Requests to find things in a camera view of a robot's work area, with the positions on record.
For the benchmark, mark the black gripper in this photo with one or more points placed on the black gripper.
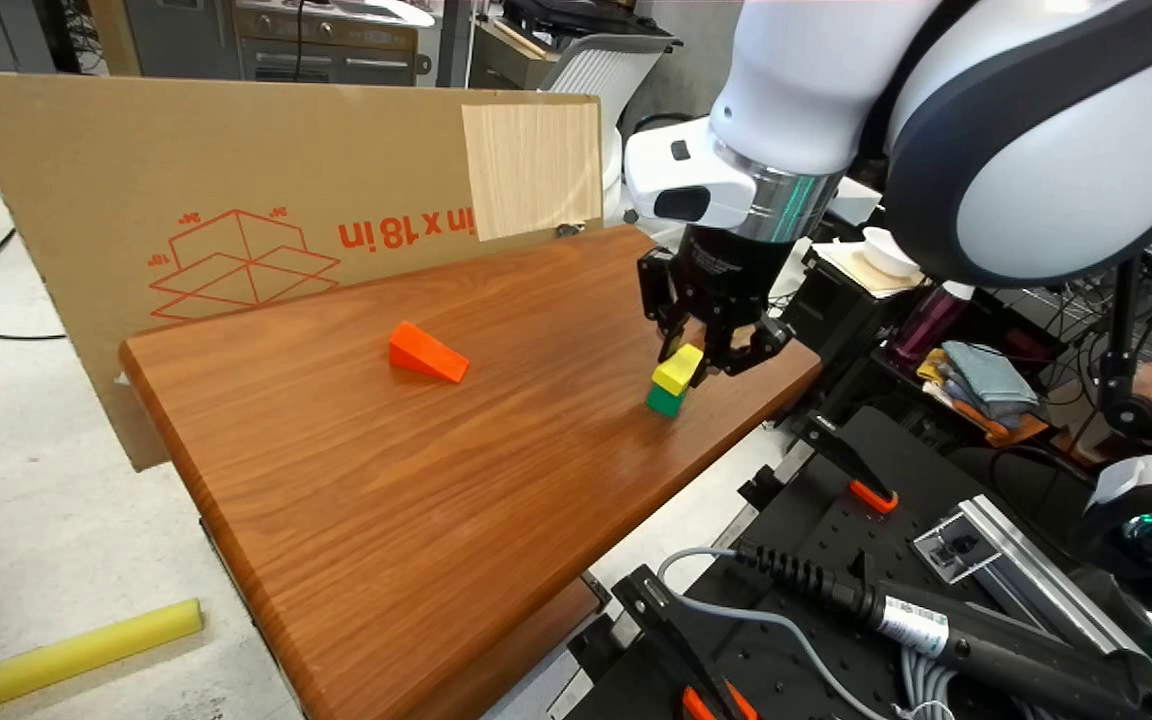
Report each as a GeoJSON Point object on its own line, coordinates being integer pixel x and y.
{"type": "Point", "coordinates": [734, 277]}

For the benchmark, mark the yellow rectangular block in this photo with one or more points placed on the yellow rectangular block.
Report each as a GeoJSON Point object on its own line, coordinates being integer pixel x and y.
{"type": "Point", "coordinates": [679, 370]}

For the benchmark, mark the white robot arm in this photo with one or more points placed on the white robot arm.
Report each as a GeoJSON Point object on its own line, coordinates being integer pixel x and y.
{"type": "Point", "coordinates": [1057, 133]}

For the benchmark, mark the green block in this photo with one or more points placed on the green block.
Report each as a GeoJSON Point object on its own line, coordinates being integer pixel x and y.
{"type": "Point", "coordinates": [661, 402]}

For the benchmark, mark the orange wedge block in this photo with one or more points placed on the orange wedge block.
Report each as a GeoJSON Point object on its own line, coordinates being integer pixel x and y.
{"type": "Point", "coordinates": [424, 355]}

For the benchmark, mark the white paper sheet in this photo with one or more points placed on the white paper sheet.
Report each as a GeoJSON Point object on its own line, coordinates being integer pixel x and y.
{"type": "Point", "coordinates": [841, 266]}

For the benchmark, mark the white bowl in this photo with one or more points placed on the white bowl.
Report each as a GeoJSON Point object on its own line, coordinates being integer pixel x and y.
{"type": "Point", "coordinates": [892, 256]}

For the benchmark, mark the black clamp with orange tip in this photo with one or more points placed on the black clamp with orange tip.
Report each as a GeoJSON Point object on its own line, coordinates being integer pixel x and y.
{"type": "Point", "coordinates": [850, 467]}

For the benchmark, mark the purple bottle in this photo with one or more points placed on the purple bottle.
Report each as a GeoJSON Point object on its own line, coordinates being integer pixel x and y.
{"type": "Point", "coordinates": [934, 322]}

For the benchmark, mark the grey chair back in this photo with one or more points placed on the grey chair back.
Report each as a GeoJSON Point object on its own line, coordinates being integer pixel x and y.
{"type": "Point", "coordinates": [603, 65]}

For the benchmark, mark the grey blue cloth stack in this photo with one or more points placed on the grey blue cloth stack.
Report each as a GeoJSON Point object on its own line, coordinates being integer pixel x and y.
{"type": "Point", "coordinates": [989, 382]}

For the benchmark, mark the black connector with silver collar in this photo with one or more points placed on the black connector with silver collar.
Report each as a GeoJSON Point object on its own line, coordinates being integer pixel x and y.
{"type": "Point", "coordinates": [961, 638]}

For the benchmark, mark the grey metal cabinet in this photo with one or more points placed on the grey metal cabinet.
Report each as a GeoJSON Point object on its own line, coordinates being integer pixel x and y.
{"type": "Point", "coordinates": [320, 36]}

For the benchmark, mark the brown cardboard box sheet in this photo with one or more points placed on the brown cardboard box sheet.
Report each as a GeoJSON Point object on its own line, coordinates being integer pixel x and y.
{"type": "Point", "coordinates": [200, 186]}

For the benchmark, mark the yellow foam tube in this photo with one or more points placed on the yellow foam tube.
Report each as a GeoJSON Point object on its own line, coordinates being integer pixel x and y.
{"type": "Point", "coordinates": [68, 659]}

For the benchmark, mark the black camera stand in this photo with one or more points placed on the black camera stand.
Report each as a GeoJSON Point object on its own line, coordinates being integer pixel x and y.
{"type": "Point", "coordinates": [1118, 345]}

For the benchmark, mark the aluminium rail with tag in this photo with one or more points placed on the aluminium rail with tag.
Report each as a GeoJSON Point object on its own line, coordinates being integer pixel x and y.
{"type": "Point", "coordinates": [1040, 585]}

